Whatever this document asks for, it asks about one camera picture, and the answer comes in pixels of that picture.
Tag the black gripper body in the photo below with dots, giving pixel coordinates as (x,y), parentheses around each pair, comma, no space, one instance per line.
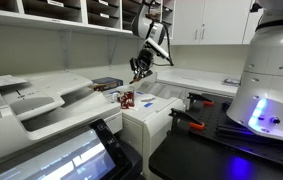
(145,60)

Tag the orange and black pen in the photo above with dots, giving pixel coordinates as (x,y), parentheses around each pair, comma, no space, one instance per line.
(133,81)

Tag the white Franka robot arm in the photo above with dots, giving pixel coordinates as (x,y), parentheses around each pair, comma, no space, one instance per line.
(274,66)

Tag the red mug with white inside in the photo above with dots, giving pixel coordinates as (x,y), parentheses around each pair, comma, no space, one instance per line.
(127,100)

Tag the blue tape piece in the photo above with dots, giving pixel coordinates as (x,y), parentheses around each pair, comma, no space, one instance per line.
(139,92)
(113,92)
(148,104)

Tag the white counter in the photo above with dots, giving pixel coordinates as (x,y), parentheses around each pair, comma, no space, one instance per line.
(197,80)

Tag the white printer finisher unit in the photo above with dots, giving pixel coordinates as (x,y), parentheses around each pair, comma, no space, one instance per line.
(147,133)

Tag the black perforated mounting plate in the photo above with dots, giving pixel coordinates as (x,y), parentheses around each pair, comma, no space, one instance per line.
(214,116)

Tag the small stack on counter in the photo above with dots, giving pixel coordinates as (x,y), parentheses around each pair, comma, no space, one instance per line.
(231,82)

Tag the black table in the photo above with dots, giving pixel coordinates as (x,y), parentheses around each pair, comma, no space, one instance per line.
(187,160)

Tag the white office copier printer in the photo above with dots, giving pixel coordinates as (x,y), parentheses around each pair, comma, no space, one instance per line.
(47,110)

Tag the white mail sorter shelf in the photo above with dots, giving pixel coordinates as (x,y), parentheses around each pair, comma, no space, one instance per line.
(47,16)

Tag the black printer touchscreen panel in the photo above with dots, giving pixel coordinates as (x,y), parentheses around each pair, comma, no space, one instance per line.
(81,156)

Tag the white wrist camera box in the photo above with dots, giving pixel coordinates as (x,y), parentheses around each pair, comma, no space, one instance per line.
(157,49)

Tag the white wall cabinet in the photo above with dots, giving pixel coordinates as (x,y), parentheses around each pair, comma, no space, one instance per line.
(221,20)

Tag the black mounting rail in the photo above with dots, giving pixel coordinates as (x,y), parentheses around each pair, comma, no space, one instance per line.
(231,131)

